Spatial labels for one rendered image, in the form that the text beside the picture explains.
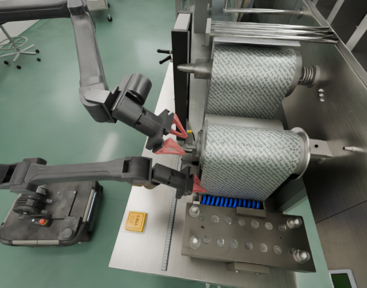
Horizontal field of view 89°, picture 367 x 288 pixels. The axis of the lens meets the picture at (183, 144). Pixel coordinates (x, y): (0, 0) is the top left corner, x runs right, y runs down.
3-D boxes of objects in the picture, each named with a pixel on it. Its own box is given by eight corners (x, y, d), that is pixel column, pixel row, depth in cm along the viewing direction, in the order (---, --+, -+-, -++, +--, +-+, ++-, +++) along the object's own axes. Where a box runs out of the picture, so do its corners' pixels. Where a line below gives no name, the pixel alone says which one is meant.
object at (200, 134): (198, 127, 57) (197, 138, 50) (204, 127, 57) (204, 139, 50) (196, 148, 60) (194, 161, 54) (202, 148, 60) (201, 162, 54)
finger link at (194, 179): (199, 205, 66) (176, 197, 63) (201, 186, 71) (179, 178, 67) (211, 200, 61) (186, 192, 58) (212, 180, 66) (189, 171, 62)
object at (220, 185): (198, 194, 71) (202, 170, 56) (262, 201, 69) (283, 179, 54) (198, 195, 71) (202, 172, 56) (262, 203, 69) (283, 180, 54)
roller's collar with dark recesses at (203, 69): (195, 71, 68) (196, 54, 63) (212, 72, 67) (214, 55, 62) (193, 82, 64) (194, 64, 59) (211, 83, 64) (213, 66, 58)
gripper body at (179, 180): (180, 200, 63) (160, 194, 61) (183, 173, 69) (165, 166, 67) (189, 195, 58) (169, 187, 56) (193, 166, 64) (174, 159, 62)
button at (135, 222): (130, 212, 78) (129, 210, 76) (146, 214, 77) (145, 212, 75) (125, 230, 74) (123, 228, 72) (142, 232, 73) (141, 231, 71)
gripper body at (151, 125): (150, 152, 48) (124, 138, 45) (158, 123, 54) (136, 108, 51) (165, 142, 44) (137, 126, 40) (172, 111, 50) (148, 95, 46)
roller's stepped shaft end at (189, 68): (178, 68, 66) (177, 60, 63) (195, 70, 66) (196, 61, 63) (177, 74, 64) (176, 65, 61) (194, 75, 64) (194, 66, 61)
